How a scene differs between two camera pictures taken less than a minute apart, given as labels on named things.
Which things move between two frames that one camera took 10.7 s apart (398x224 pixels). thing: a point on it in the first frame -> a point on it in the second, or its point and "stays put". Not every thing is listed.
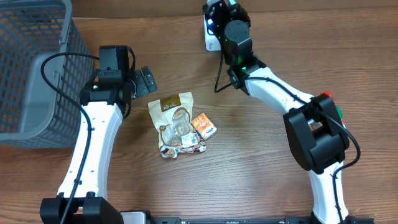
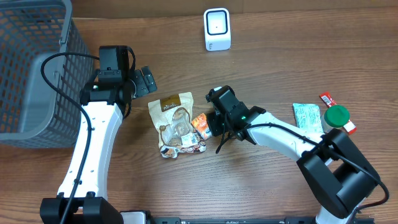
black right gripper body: (212, 14) -> (216, 119)
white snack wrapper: (172, 119) stays put
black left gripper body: (143, 83) stays put
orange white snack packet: (204, 126) stays put
